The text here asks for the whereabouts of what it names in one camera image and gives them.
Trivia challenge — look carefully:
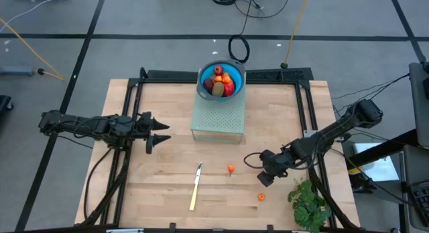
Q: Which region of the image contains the gray cabinet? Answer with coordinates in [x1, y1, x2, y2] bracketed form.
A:
[408, 61, 429, 149]

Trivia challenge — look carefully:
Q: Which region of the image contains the cream handled table knife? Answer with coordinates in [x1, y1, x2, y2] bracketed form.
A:
[189, 161, 204, 212]

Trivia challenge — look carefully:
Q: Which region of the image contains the brown green kiwi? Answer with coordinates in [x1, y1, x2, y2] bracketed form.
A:
[211, 81, 225, 98]

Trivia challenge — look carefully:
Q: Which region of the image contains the green perforated metal riser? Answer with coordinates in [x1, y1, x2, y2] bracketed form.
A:
[190, 90, 247, 145]

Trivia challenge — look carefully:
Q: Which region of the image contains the red orange mango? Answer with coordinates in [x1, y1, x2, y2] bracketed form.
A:
[221, 72, 236, 98]

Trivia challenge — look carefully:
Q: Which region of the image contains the white floor cable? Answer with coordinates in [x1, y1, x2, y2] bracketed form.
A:
[0, 0, 60, 25]

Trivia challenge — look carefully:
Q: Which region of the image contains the black wheeled base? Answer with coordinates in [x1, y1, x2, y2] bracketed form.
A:
[0, 94, 14, 114]

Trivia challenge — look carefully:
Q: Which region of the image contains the white floor panel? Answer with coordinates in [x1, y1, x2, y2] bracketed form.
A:
[353, 142, 402, 183]

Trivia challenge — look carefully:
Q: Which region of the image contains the gray cart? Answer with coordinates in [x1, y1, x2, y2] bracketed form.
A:
[402, 144, 429, 232]

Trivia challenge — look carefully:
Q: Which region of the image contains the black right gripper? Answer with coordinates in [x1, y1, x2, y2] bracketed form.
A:
[256, 148, 290, 188]

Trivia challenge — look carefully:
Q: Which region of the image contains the thin black floor cable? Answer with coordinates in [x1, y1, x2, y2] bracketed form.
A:
[331, 72, 412, 113]

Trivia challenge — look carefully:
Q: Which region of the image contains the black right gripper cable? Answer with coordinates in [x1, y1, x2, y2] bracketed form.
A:
[243, 151, 269, 169]

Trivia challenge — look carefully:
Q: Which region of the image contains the blue collapsible bowl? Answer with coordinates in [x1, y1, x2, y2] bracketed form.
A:
[195, 60, 247, 102]

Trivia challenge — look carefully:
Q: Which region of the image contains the black keyboard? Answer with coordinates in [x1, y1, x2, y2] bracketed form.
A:
[409, 181, 429, 210]

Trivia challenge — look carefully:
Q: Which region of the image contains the gray stand foot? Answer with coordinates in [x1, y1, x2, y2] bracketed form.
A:
[0, 66, 37, 77]

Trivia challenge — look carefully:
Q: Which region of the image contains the yellow cable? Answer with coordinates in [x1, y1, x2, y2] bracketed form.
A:
[283, 0, 312, 69]
[0, 17, 65, 82]

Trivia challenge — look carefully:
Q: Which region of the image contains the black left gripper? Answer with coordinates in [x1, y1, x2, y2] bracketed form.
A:
[135, 110, 172, 156]

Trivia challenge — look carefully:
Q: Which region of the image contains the silver edge plate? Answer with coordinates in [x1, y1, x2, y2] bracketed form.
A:
[105, 228, 145, 233]

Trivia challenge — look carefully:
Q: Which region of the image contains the green leafy plant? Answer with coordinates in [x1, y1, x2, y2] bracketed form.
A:
[287, 179, 332, 233]

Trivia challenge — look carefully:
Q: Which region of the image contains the coiled black floor cable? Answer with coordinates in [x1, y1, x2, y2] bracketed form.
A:
[228, 0, 255, 65]

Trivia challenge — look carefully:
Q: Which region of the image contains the black diagonal beam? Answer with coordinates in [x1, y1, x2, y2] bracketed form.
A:
[345, 128, 420, 167]

